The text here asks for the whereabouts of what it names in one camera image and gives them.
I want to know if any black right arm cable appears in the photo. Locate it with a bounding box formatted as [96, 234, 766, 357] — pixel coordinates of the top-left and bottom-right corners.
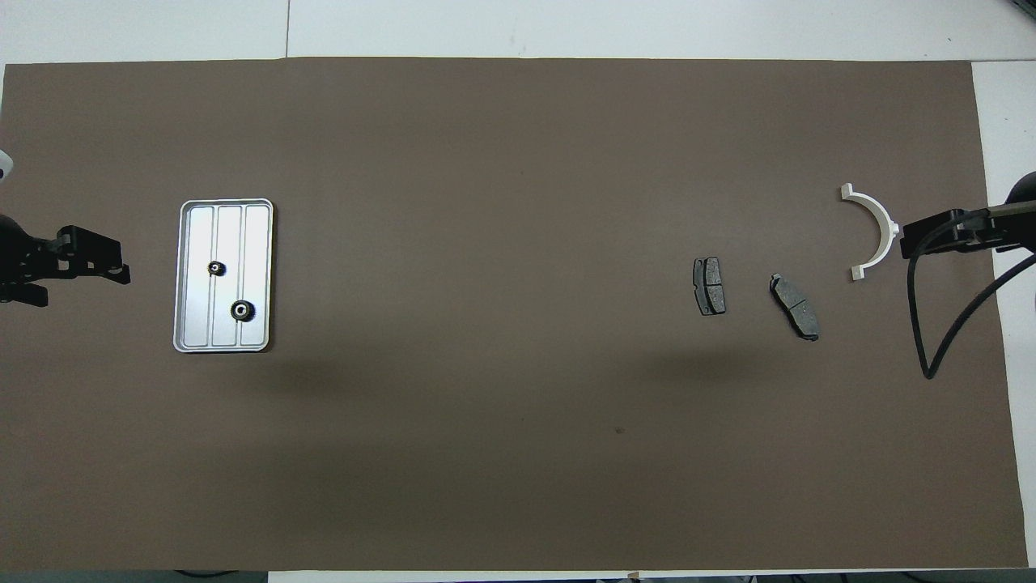
[908, 219, 1036, 380]

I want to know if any silver metal compartment tray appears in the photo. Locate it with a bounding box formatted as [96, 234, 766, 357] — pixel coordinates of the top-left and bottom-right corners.
[172, 198, 274, 354]

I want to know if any long grey brake pad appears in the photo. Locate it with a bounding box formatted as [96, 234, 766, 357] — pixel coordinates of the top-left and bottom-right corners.
[769, 274, 821, 342]

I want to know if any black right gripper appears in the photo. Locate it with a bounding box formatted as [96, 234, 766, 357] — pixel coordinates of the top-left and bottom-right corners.
[901, 202, 1036, 257]

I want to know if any short grey brake pad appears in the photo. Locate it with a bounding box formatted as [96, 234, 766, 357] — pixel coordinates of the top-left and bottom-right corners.
[693, 257, 727, 317]

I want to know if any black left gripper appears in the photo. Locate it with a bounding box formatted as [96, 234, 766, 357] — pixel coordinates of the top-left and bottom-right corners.
[0, 215, 132, 307]

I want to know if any white semicircular plastic bracket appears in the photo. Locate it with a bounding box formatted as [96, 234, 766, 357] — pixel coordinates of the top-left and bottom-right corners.
[839, 183, 901, 283]

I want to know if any large brown table mat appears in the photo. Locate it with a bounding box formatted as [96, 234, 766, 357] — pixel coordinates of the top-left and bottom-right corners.
[0, 57, 1029, 572]

